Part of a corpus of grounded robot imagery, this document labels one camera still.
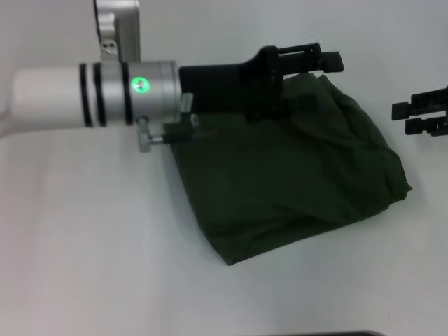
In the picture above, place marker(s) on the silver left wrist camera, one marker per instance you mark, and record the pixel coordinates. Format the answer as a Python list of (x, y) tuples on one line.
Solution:
[(117, 31)]

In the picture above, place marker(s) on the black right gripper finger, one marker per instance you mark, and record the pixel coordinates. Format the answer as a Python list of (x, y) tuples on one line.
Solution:
[(420, 103), (425, 126)]

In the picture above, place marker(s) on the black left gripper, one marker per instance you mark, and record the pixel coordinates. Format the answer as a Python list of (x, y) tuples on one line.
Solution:
[(238, 87)]

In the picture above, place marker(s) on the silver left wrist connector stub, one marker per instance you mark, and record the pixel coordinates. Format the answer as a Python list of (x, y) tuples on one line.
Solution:
[(143, 134)]

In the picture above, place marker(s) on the dark green FREE t-shirt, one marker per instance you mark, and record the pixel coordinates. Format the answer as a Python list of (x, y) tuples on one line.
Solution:
[(280, 175)]

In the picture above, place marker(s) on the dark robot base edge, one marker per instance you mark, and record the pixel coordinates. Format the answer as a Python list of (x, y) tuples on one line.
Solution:
[(357, 334)]

